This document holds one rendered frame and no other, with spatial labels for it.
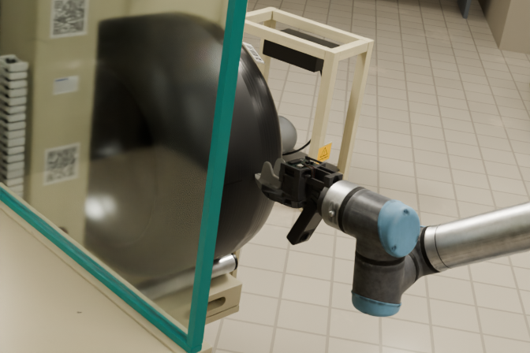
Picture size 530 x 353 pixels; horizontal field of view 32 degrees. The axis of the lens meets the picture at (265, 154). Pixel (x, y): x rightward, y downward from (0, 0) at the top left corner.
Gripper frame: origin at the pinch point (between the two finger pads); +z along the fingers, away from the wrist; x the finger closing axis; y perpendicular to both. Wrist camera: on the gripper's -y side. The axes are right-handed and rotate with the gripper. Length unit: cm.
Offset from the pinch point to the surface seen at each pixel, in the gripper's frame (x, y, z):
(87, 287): 57, 4, -25
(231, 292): -7.3, -33.6, 14.2
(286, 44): -175, -26, 164
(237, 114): 3.1, 13.1, 4.4
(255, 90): -3.4, 16.6, 6.6
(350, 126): -208, -66, 151
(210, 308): -2.1, -36.3, 15.1
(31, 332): 69, 4, -30
